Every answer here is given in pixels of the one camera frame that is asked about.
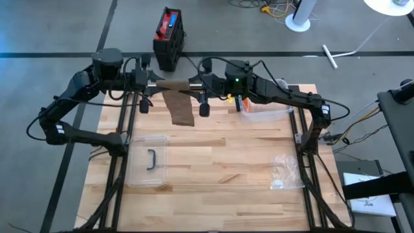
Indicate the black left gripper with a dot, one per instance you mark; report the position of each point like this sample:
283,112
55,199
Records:
145,61

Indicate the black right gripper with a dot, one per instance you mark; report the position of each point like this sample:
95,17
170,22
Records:
207,64

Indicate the brown cloth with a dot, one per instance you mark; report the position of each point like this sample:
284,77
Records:
179,110

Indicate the orange elastic bandage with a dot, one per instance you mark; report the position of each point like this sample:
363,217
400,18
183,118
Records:
247,104

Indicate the clear plastic bag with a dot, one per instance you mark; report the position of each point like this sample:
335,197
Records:
286,173
254,108

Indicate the clear plastic bin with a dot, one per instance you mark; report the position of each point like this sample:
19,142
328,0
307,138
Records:
271,113

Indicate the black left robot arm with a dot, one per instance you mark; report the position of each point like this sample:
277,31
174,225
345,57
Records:
81,87

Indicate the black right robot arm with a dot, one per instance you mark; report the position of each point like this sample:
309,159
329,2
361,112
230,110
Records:
275,90

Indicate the small yellow tag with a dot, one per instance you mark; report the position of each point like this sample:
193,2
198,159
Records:
230,98

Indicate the red and black power station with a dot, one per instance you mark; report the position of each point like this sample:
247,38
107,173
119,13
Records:
168,39

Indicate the white floor lamp base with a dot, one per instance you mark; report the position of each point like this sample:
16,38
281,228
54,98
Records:
300,16

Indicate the dark grey flat panel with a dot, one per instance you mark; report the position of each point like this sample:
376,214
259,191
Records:
355,168

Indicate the white paper sheet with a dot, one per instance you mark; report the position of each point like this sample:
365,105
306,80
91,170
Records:
368,200

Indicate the black side stand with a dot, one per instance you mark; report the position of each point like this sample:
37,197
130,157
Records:
399,129

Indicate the white round side table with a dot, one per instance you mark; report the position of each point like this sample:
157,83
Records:
388,6

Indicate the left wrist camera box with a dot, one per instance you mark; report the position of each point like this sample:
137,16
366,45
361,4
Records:
139,77

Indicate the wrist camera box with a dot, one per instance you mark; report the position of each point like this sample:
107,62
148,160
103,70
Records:
139,77
216,84

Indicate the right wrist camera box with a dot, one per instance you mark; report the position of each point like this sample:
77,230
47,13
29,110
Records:
216,84

